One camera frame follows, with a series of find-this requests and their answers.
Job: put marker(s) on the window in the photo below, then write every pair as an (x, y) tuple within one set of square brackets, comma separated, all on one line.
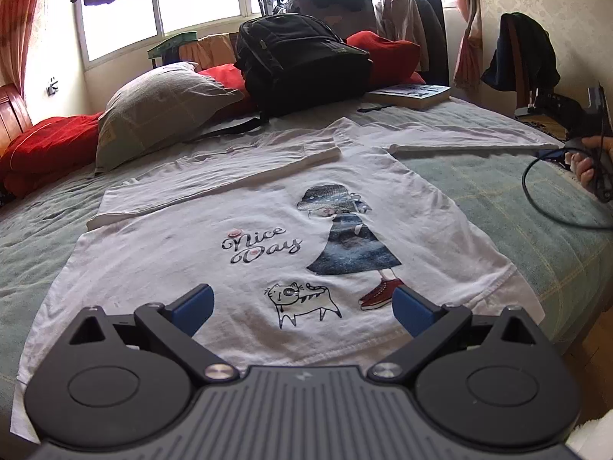
[(201, 0)]

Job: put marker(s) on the green box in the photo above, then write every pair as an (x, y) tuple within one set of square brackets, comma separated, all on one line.
[(172, 43)]

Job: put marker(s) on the dark blue garment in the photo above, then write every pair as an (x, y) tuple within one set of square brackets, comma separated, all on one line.
[(531, 48)]

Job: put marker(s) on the paperback book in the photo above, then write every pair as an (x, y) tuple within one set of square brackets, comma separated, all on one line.
[(412, 96)]

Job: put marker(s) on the black backpack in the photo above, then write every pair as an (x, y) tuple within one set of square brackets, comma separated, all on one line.
[(297, 67)]

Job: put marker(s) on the wall hook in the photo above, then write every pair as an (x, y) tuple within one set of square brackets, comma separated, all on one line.
[(52, 85)]

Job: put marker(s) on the dark coat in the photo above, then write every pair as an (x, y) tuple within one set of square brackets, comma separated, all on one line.
[(436, 43)]

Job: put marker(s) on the wooden headboard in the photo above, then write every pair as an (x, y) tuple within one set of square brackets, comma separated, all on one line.
[(14, 115)]

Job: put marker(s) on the red quilt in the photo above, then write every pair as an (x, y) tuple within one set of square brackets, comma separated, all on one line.
[(43, 143)]

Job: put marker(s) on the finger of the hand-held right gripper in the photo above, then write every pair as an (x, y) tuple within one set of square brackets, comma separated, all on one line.
[(550, 103)]

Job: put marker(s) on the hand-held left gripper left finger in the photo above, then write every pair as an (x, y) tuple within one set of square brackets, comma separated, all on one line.
[(194, 309)]

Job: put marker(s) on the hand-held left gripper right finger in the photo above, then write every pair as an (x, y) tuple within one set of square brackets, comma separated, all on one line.
[(412, 309)]

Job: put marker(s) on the white printed t-shirt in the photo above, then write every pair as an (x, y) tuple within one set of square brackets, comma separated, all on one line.
[(167, 249)]

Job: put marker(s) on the brown cardboard box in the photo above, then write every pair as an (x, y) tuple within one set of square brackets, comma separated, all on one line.
[(218, 52)]

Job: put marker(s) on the black pen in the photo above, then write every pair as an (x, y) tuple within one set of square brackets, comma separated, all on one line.
[(371, 109)]

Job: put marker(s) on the beige jacket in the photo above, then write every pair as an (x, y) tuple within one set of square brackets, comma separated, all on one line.
[(397, 24)]

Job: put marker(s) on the grey-green checked pillow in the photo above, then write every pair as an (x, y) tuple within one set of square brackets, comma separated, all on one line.
[(158, 105)]

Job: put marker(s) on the person's right hand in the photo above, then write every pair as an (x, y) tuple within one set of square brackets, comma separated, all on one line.
[(582, 167)]

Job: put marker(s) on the metal clothes rack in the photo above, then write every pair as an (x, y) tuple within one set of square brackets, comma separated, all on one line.
[(265, 0)]

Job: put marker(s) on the orange patterned curtain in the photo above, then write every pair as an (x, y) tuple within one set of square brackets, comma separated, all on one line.
[(19, 19), (464, 33)]

